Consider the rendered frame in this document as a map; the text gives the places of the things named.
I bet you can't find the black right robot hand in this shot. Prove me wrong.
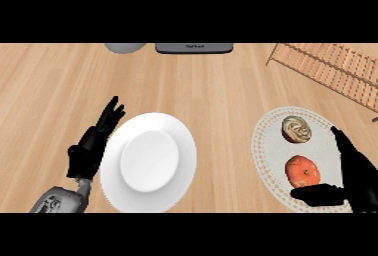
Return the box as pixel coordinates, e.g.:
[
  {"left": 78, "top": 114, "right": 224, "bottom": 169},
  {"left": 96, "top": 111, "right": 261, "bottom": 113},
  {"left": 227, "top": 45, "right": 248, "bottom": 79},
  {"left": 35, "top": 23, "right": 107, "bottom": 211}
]
[{"left": 289, "top": 125, "right": 378, "bottom": 214}]

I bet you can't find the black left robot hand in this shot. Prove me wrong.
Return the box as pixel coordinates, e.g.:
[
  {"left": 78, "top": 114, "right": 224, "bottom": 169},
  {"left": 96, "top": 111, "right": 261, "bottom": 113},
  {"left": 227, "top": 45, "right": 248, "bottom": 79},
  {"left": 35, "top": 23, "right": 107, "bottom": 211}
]
[{"left": 65, "top": 95, "right": 127, "bottom": 181}]

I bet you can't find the orange squash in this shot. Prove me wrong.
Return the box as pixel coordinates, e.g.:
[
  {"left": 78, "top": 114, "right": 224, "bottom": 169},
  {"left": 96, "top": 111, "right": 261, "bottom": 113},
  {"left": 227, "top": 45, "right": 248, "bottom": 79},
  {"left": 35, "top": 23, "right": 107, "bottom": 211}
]
[{"left": 285, "top": 154, "right": 322, "bottom": 189}]

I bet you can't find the white round placemat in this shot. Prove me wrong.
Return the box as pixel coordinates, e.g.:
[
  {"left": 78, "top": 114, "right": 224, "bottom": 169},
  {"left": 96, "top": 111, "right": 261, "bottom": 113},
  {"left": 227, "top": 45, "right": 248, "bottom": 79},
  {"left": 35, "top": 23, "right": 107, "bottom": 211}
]
[{"left": 251, "top": 106, "right": 354, "bottom": 214}]

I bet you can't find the white oval plate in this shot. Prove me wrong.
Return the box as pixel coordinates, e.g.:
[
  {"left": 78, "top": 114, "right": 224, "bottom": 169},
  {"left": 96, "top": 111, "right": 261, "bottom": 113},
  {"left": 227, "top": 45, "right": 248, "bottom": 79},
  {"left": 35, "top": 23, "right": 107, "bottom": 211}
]
[{"left": 99, "top": 112, "right": 198, "bottom": 214}]

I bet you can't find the brown frosted cupcake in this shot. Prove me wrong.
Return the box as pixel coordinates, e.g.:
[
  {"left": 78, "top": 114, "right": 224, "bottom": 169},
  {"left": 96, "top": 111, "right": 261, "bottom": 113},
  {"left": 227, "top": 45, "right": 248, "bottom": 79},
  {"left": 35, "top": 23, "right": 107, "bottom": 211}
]
[{"left": 280, "top": 115, "right": 313, "bottom": 144}]

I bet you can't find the grey rounded object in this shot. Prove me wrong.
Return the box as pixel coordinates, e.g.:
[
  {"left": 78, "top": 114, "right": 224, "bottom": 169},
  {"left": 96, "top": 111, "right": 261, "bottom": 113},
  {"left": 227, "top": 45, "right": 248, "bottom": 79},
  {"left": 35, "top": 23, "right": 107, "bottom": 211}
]
[{"left": 103, "top": 43, "right": 147, "bottom": 55}]

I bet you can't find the dark grey flat appliance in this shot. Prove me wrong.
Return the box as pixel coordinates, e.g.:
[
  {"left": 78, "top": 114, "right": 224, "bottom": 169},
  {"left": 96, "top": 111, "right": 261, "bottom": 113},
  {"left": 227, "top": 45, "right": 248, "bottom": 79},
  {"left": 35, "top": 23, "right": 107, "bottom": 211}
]
[{"left": 153, "top": 43, "right": 234, "bottom": 55}]

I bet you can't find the copper wire tiered shelf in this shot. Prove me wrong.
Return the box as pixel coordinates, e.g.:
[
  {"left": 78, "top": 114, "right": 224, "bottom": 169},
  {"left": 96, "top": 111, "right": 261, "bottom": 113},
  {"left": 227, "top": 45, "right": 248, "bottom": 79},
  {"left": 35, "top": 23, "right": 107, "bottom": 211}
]
[{"left": 264, "top": 43, "right": 378, "bottom": 123}]

